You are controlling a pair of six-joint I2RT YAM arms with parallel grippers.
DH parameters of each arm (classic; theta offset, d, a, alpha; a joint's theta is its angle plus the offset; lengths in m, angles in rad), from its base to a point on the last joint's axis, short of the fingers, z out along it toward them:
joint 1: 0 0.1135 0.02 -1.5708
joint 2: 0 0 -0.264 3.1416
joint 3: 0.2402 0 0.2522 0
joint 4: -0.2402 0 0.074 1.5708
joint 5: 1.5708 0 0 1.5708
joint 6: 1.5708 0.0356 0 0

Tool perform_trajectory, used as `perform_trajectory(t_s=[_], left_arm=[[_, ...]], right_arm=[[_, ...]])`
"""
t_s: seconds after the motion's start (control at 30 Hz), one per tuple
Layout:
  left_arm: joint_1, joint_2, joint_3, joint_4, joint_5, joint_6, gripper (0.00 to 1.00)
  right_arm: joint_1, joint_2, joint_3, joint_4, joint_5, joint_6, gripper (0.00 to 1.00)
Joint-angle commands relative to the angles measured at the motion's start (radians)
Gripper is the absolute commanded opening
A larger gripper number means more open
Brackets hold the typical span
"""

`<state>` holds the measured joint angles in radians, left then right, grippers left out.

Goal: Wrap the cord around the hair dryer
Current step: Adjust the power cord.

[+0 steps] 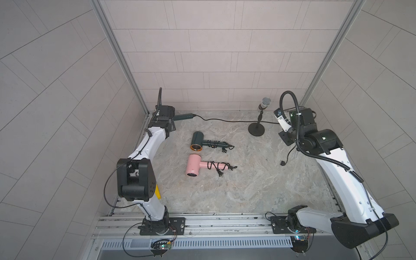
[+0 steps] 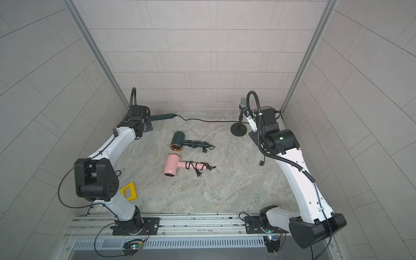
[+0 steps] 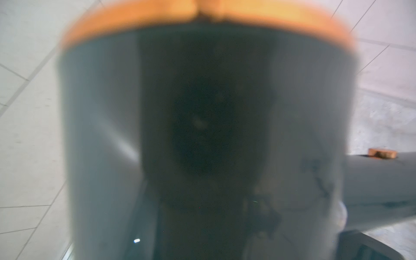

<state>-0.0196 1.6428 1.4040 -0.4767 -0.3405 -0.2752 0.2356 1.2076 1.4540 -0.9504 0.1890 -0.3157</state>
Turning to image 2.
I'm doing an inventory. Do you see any left circuit board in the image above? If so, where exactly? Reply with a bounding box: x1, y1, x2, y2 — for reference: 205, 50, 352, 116
123, 239, 145, 251

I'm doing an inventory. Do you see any pink hair dryer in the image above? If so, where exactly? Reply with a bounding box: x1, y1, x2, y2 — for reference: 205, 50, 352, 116
163, 154, 208, 177

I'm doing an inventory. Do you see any aluminium rail frame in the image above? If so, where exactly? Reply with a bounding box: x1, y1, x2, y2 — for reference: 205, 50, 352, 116
64, 212, 289, 239

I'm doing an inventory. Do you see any yellow triangular plastic piece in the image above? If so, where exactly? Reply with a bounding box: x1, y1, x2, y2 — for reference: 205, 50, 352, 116
120, 182, 138, 201

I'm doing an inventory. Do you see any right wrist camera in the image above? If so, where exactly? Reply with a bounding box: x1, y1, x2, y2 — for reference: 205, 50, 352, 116
244, 109, 258, 133

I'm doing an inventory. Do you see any green dryer cord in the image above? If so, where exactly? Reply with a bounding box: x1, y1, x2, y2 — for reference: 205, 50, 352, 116
175, 114, 266, 167
185, 139, 216, 153

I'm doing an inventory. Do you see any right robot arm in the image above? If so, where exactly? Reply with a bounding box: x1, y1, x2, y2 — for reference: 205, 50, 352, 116
244, 109, 347, 249

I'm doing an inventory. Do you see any microphone on black stand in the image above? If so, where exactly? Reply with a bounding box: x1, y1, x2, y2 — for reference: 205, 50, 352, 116
230, 97, 247, 137

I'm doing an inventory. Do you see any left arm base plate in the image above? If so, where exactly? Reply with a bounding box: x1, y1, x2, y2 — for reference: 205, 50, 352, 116
110, 217, 160, 236

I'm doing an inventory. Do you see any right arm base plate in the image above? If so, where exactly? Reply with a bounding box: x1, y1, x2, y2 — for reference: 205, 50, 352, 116
244, 216, 287, 236

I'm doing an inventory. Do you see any green hair dryer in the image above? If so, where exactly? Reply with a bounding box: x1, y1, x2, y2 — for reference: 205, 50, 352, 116
150, 113, 178, 121
170, 131, 213, 153

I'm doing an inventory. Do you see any pink dryer black cord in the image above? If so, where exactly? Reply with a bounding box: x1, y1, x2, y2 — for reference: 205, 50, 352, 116
184, 160, 215, 178

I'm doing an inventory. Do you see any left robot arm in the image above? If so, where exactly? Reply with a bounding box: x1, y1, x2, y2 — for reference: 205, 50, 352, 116
74, 105, 153, 235

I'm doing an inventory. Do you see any circuit board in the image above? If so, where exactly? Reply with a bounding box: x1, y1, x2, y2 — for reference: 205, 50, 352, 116
123, 239, 145, 251
263, 236, 281, 254

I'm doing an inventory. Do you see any right circuit board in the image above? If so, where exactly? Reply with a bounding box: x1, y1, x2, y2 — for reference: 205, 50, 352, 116
263, 236, 281, 254

